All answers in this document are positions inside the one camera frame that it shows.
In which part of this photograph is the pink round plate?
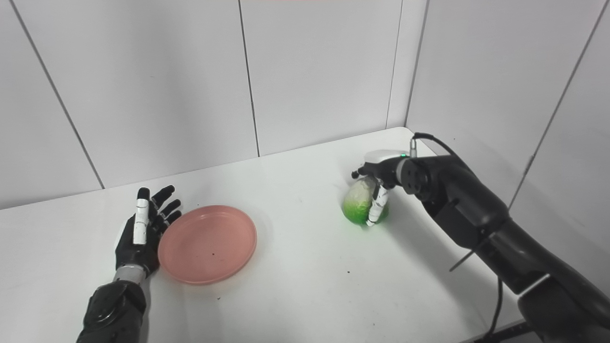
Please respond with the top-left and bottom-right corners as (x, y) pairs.
(158, 205), (258, 286)

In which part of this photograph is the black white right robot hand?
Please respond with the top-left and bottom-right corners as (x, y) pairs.
(351, 149), (410, 227)

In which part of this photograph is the green white toy cabbage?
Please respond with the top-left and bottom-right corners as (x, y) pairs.
(341, 176), (389, 227)

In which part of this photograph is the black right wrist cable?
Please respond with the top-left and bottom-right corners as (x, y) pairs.
(410, 132), (504, 343)

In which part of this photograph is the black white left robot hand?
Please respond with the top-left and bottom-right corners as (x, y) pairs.
(115, 185), (183, 279)

